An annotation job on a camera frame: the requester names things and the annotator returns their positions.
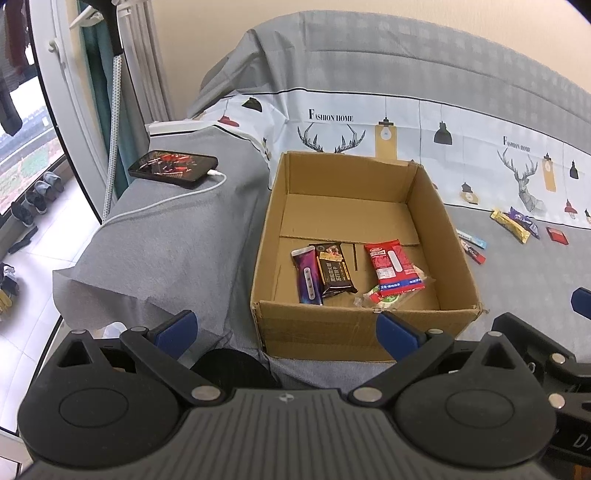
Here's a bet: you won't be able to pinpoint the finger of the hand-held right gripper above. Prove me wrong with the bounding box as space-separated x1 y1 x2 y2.
492 312 591 408
570 286 591 320

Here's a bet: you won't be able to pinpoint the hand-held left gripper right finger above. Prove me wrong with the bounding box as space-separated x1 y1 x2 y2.
347 311 532 407

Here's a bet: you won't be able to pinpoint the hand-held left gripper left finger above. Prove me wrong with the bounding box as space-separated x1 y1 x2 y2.
48 310 227 407

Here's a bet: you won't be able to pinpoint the clear cracker packet green label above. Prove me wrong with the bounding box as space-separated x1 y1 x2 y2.
353 265 437 311

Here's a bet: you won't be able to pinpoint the red and blue snack packet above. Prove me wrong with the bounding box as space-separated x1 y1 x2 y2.
364 239 426 296

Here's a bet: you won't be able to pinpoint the cardboard box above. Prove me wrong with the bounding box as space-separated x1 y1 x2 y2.
250 151 485 363

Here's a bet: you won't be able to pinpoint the dark brown snack packet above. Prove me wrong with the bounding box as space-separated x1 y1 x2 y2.
308 242 359 298

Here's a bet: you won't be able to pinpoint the purple candy bar packet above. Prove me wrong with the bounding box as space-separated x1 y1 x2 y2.
509 207 540 239

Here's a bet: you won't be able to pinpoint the dark purple pouch white strip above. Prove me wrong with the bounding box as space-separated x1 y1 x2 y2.
291 247 324 306

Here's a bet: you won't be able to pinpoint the black round object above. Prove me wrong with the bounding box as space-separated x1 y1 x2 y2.
191 348 283 393

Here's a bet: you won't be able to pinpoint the grey cloth cover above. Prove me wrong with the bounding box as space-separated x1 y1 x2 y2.
53 124 278 356

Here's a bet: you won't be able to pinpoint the yellow snack packet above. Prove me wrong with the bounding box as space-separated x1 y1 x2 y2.
490 209 532 244

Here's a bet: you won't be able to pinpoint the black and red strip packet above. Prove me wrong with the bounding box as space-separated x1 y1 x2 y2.
458 237 485 265

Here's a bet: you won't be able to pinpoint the blue and white strip packet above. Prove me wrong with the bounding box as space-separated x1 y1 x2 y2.
456 228 489 249

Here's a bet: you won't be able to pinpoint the black smartphone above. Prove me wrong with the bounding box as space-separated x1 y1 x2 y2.
128 150 219 190

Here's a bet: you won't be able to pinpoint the white curtain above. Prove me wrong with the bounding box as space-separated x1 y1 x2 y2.
115 0 174 127

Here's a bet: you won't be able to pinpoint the teal curtain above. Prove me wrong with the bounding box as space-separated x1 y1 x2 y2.
76 0 122 217

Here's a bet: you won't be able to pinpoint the hanging dark clothes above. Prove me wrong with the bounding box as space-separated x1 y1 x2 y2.
0 0 28 136

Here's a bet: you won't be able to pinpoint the white charging cable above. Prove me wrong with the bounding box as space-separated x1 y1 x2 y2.
99 170 228 227

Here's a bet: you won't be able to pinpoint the braided steamer hose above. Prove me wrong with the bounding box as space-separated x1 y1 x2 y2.
104 0 125 224

